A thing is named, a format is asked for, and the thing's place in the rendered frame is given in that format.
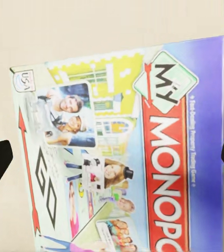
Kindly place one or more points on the board game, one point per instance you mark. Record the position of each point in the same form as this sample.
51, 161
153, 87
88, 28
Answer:
122, 150

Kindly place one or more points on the bed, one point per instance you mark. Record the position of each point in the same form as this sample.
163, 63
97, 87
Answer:
34, 31

